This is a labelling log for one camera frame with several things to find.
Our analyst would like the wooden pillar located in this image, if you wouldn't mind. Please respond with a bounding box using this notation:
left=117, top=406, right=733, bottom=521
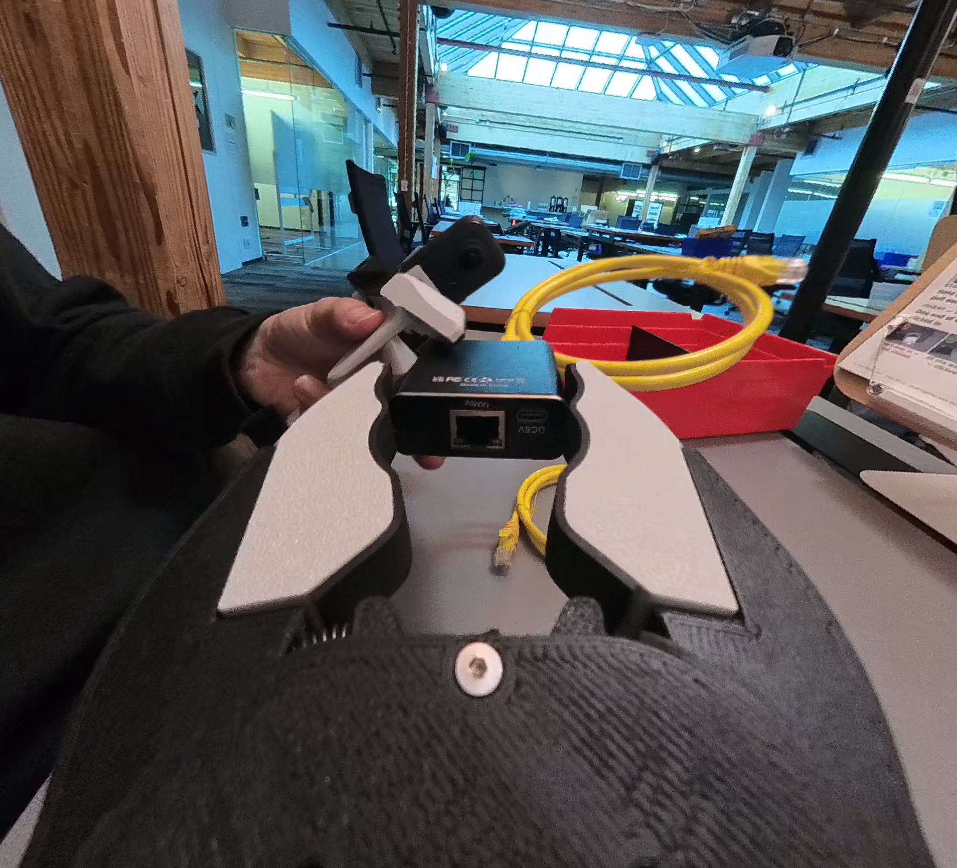
left=0, top=0, right=227, bottom=319

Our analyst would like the framed wall picture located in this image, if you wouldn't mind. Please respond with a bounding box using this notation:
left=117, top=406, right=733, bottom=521
left=185, top=49, right=217, bottom=154

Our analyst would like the person's black jacket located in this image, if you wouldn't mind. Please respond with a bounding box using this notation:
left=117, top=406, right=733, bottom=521
left=0, top=419, right=279, bottom=843

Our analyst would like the person's left hand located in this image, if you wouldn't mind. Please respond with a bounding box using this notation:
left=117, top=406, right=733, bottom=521
left=238, top=296, right=386, bottom=416

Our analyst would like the red plastic bin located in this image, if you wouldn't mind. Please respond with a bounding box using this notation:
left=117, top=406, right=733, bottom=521
left=543, top=307, right=838, bottom=440

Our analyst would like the black office chair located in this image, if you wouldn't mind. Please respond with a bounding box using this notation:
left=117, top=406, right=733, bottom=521
left=345, top=160, right=411, bottom=272
left=828, top=237, right=880, bottom=298

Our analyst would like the wooden clipboard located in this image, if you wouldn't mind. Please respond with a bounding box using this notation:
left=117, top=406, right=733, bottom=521
left=833, top=216, right=957, bottom=450

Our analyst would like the yellow ethernet cable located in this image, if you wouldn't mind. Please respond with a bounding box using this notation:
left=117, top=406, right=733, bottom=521
left=493, top=255, right=810, bottom=576

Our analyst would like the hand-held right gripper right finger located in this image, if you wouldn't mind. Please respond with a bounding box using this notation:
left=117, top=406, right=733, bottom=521
left=544, top=359, right=743, bottom=618

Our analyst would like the ceiling projector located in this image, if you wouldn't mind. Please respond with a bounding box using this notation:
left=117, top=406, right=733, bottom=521
left=718, top=15, right=795, bottom=80

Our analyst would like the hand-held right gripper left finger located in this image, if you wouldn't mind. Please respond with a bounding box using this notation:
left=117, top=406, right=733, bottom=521
left=215, top=359, right=414, bottom=620

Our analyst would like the skylight window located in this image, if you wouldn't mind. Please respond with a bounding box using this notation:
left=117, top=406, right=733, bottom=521
left=436, top=6, right=817, bottom=104

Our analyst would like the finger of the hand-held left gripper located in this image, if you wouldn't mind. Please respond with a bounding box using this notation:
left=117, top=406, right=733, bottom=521
left=380, top=268, right=469, bottom=346

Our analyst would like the black metal pole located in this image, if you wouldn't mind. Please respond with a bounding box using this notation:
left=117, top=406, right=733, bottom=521
left=778, top=0, right=957, bottom=344

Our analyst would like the black ethernet adapter box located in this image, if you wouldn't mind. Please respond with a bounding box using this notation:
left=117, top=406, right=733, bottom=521
left=389, top=339, right=580, bottom=461

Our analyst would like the printed paper sheet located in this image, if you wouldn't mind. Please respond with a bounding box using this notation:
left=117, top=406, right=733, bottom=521
left=841, top=273, right=957, bottom=428

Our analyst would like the person's left forearm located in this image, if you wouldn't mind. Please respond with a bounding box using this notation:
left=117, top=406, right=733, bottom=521
left=0, top=221, right=289, bottom=452

